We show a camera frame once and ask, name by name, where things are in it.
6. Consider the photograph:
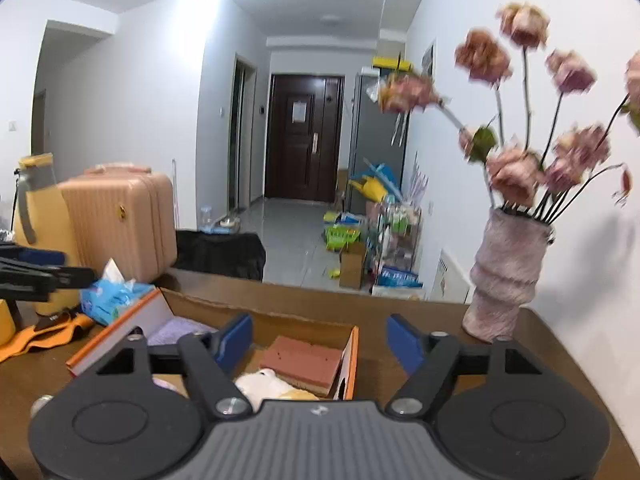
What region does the yellow sponge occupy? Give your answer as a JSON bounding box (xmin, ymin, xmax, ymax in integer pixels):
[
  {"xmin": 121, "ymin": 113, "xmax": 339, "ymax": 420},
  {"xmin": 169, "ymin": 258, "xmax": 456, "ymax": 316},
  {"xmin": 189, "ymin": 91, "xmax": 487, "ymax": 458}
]
[{"xmin": 277, "ymin": 387, "xmax": 321, "ymax": 402}]

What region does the bunch of dried pink roses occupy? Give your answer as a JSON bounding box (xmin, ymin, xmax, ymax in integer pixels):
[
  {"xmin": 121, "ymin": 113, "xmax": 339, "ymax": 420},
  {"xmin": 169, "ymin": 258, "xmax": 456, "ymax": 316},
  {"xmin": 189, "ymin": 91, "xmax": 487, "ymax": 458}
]
[{"xmin": 378, "ymin": 1, "xmax": 640, "ymax": 226}]

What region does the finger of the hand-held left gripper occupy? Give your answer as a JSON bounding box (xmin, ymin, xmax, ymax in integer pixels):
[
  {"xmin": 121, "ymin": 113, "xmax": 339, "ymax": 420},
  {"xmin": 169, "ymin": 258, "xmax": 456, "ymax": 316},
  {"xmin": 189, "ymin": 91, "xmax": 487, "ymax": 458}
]
[
  {"xmin": 0, "ymin": 242, "xmax": 67, "ymax": 267},
  {"xmin": 0, "ymin": 258, "xmax": 98, "ymax": 303}
]

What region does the yellow blue toy pile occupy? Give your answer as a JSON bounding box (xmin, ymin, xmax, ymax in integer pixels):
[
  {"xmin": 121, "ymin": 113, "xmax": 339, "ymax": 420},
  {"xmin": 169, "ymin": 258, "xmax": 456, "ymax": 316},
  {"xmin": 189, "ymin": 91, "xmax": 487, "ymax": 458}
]
[{"xmin": 347, "ymin": 160, "xmax": 401, "ymax": 203}]

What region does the white flat panel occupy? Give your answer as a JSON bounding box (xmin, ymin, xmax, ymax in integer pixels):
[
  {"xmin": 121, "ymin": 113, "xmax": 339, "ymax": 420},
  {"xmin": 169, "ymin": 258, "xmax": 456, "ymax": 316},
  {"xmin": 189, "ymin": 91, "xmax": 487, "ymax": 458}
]
[{"xmin": 430, "ymin": 247, "xmax": 473, "ymax": 303}]

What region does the wire storage rack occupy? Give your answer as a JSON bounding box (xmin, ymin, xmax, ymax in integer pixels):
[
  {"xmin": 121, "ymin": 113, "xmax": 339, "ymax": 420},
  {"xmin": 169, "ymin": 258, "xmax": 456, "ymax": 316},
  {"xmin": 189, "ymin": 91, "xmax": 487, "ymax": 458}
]
[{"xmin": 367, "ymin": 200, "xmax": 423, "ymax": 273}]

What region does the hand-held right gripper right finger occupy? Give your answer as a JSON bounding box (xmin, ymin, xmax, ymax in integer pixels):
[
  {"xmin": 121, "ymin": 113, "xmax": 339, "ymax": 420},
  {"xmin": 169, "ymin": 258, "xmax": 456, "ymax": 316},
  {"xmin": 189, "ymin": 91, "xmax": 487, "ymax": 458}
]
[{"xmin": 385, "ymin": 313, "xmax": 543, "ymax": 421}]

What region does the yellow thermos jug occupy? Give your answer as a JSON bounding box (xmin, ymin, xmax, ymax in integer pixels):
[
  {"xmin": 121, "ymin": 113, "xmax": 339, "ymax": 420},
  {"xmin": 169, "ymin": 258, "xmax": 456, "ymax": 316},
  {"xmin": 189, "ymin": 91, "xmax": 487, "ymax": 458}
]
[{"xmin": 12, "ymin": 153, "xmax": 83, "ymax": 316}]

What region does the dark wooden entrance door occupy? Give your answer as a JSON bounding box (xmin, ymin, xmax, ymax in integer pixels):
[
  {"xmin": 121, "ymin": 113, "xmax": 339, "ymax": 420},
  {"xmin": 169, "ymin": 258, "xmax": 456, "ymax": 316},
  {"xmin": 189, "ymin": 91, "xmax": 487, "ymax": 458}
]
[{"xmin": 264, "ymin": 73, "xmax": 346, "ymax": 205}]

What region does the light blue tissue pack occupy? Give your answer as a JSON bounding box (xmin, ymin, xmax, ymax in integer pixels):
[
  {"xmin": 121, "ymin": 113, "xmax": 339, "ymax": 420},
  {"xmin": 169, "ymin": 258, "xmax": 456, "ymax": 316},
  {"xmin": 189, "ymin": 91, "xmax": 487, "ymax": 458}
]
[{"xmin": 80, "ymin": 258, "xmax": 156, "ymax": 326}]

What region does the yellow box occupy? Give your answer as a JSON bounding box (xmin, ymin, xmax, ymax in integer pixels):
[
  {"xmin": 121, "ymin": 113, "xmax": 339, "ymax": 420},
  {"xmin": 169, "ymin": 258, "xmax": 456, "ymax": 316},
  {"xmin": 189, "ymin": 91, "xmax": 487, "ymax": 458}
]
[{"xmin": 372, "ymin": 55, "xmax": 413, "ymax": 72}]

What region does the blue white package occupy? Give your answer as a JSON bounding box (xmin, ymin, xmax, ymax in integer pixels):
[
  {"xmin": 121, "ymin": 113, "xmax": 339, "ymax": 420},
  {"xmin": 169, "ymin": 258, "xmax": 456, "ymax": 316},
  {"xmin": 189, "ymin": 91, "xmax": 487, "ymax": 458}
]
[{"xmin": 374, "ymin": 266, "xmax": 423, "ymax": 291}]

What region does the black fabric seat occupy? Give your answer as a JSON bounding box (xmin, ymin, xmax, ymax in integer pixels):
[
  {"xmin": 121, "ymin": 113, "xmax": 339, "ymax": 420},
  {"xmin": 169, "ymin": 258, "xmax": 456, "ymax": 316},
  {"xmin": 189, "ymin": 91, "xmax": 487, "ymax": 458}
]
[{"xmin": 175, "ymin": 230, "xmax": 266, "ymax": 282}]

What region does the white plush toy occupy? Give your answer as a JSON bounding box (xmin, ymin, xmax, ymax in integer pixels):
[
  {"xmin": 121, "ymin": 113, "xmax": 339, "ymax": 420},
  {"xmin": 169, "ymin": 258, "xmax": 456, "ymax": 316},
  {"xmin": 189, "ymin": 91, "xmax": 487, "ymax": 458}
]
[{"xmin": 234, "ymin": 368, "xmax": 301, "ymax": 411}]

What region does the pink ribbed suitcase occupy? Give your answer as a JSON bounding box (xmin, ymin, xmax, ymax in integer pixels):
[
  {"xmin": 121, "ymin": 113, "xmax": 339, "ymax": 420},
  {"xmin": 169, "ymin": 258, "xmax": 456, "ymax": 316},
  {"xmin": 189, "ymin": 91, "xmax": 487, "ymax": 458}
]
[{"xmin": 57, "ymin": 162, "xmax": 178, "ymax": 283}]

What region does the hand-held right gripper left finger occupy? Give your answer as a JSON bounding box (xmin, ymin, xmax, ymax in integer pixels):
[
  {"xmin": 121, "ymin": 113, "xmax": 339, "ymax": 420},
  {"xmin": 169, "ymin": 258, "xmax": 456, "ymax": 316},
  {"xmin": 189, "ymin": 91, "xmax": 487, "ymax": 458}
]
[{"xmin": 95, "ymin": 313, "xmax": 253, "ymax": 421}]

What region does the red cardboard box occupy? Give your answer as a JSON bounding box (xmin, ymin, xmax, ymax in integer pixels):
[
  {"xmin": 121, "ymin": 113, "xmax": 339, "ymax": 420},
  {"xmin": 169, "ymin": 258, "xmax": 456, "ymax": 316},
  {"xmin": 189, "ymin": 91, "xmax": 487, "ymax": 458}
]
[{"xmin": 65, "ymin": 287, "xmax": 361, "ymax": 401}]

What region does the side room door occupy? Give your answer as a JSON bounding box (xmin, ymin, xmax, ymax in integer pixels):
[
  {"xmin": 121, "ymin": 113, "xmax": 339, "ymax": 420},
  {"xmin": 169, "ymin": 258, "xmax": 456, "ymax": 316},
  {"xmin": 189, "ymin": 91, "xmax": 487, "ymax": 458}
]
[{"xmin": 229, "ymin": 55, "xmax": 258, "ymax": 211}]

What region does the pale purple sticks bundle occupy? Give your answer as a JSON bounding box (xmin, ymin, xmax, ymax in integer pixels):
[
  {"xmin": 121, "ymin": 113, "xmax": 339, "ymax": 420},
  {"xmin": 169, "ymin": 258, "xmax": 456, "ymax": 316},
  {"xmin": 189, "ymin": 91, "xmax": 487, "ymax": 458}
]
[{"xmin": 407, "ymin": 150, "xmax": 430, "ymax": 206}]

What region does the pink textured vase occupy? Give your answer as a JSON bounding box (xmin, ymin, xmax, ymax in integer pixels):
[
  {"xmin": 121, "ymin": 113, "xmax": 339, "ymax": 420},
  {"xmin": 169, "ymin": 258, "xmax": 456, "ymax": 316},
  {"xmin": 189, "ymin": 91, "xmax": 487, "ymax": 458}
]
[{"xmin": 461, "ymin": 208, "xmax": 555, "ymax": 343}]

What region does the orange brown cloth strap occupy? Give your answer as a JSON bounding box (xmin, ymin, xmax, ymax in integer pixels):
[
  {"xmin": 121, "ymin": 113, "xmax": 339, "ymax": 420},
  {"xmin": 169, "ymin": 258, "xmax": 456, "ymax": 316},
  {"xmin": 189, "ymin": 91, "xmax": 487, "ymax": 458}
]
[{"xmin": 0, "ymin": 310, "xmax": 96, "ymax": 363}]

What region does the pink scrub sponge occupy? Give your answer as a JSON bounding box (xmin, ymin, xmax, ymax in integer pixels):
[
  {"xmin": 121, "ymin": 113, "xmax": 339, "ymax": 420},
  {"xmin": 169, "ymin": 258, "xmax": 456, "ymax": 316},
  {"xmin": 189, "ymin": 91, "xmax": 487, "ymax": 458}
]
[{"xmin": 259, "ymin": 336, "xmax": 345, "ymax": 396}]

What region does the purple towel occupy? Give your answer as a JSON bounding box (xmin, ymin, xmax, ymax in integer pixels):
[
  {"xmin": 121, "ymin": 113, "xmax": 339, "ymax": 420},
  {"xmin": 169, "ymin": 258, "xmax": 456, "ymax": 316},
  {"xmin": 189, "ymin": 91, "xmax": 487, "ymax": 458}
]
[{"xmin": 147, "ymin": 321, "xmax": 218, "ymax": 347}]

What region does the green plastic basket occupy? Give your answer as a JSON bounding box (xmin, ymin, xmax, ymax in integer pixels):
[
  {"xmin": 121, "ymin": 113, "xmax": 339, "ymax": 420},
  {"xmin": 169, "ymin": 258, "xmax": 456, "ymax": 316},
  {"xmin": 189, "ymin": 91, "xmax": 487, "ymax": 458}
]
[{"xmin": 325, "ymin": 225, "xmax": 362, "ymax": 252}]

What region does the small cardboard box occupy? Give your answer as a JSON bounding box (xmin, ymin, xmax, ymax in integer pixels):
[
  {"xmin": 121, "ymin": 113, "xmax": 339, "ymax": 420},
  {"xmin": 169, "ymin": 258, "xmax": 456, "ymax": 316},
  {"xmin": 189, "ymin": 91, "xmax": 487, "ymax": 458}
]
[{"xmin": 339, "ymin": 241, "xmax": 367, "ymax": 290}]

